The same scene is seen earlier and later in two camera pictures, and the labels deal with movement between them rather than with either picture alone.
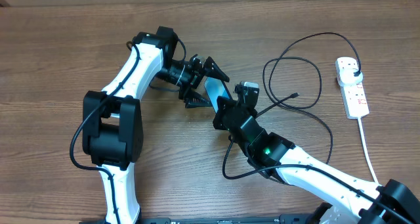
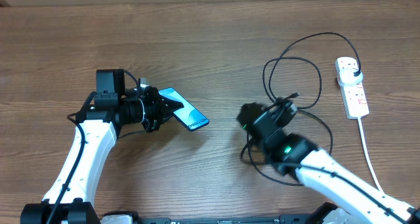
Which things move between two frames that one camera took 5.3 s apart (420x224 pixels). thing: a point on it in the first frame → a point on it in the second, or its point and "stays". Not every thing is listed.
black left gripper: (196, 76) → (159, 108)
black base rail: (223, 220) stays
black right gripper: (220, 125) → (243, 125)
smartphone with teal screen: (214, 88) → (191, 118)
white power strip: (354, 98) stays
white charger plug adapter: (346, 77) stays
